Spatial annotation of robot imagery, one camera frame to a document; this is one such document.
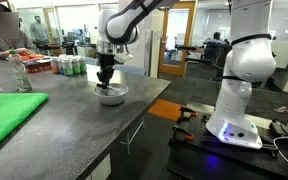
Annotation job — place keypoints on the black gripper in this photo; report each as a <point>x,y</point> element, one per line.
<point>106,70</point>

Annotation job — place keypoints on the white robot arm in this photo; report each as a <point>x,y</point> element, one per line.
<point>249,60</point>

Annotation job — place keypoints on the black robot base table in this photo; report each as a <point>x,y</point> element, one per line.
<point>184,156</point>

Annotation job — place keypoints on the white bowl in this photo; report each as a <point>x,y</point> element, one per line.
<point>114,94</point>

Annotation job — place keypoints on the blue label can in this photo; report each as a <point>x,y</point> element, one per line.
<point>60,65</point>

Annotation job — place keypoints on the orange label can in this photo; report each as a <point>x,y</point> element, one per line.
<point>54,65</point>

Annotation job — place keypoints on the wooden framed door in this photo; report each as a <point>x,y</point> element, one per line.
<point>177,27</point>

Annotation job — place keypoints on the standing man in background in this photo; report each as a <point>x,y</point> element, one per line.
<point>38,31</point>

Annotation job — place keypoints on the clear plastic water bottle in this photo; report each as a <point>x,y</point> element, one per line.
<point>19,71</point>

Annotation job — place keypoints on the orange black clamp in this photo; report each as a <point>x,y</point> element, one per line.
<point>181,135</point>
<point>186,113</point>

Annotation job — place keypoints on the green folded cloth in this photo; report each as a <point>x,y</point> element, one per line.
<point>15,108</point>

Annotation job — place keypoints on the seated person grey sweater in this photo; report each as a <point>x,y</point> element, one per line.
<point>11,36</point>

